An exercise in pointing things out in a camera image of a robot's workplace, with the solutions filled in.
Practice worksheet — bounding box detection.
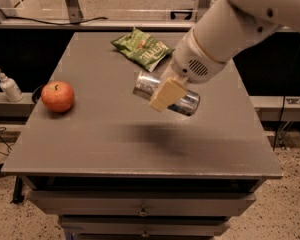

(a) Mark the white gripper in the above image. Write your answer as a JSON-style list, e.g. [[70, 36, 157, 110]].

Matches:
[[149, 29, 227, 112]]

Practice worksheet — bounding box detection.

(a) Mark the silver blue redbull can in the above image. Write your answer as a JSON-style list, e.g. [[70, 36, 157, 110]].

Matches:
[[133, 71, 200, 116]]

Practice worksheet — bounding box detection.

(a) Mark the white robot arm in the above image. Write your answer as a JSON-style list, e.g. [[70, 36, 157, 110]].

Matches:
[[150, 0, 300, 111]]

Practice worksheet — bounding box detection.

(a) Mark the green chips bag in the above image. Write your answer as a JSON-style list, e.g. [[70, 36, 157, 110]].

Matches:
[[111, 28, 173, 72]]

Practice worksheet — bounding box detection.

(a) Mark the red apple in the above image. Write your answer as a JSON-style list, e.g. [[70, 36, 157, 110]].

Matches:
[[41, 81, 75, 113]]

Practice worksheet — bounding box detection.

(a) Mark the white pump bottle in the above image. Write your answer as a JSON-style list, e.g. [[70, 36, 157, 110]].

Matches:
[[0, 69, 23, 102]]

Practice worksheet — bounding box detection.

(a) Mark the upper grey drawer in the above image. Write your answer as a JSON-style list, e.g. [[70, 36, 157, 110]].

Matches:
[[28, 191, 256, 217]]

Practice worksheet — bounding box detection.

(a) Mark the grey drawer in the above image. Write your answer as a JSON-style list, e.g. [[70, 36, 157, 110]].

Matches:
[[28, 191, 256, 217], [59, 216, 230, 237]]

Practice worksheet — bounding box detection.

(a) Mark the lower grey drawer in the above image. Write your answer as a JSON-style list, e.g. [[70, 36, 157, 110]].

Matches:
[[59, 216, 230, 237]]

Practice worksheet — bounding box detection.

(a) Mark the left metal bracket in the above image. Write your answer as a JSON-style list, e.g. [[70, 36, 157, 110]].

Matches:
[[65, 0, 83, 24]]

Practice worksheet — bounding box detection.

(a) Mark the black cable on shelf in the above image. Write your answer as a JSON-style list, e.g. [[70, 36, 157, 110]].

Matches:
[[0, 0, 108, 26]]

